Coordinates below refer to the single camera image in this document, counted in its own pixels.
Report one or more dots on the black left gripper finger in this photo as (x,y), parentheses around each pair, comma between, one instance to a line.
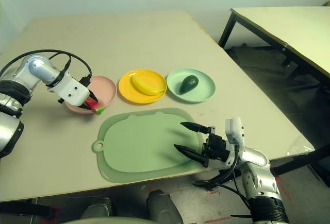
(86,106)
(93,96)

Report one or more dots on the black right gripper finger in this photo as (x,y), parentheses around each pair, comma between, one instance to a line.
(192,154)
(196,127)

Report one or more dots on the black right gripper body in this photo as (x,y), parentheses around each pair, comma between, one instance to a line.
(216,146)

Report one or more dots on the toy watermelon slice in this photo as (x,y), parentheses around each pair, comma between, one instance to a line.
(95,105)

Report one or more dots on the dark green toy avocado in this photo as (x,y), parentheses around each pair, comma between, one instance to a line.
(189,84)

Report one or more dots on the yellow toy banana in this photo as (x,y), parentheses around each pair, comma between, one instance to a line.
(145,85)

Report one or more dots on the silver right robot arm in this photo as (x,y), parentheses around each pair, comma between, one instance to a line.
(257,177)

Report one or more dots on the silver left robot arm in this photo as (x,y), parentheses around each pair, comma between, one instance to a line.
(38,69)

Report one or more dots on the pink plastic plate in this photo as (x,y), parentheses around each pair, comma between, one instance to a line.
(105,87)

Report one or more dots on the yellow plastic plate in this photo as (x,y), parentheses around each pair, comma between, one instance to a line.
(129,92)

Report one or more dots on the mint green plastic plate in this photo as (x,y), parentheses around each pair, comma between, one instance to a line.
(203,87)

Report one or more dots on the grey robot right leg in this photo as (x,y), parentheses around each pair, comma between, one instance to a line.
(163,206)

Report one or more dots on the translucent green cutting board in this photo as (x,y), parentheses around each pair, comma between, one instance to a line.
(134,178)

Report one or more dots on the black table leg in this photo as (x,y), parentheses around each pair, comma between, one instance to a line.
(25,208)
(296,162)

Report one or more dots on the clear plastic bag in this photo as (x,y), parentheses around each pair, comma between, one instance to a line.
(300,146)

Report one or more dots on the side table with black legs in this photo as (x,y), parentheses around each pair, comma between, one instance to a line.
(296,28)

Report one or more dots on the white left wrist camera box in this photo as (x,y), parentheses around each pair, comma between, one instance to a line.
(69,90)

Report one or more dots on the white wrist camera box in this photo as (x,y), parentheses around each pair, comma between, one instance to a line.
(234,128)
(69,90)

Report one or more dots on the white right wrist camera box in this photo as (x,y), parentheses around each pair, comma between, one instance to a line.
(234,128)

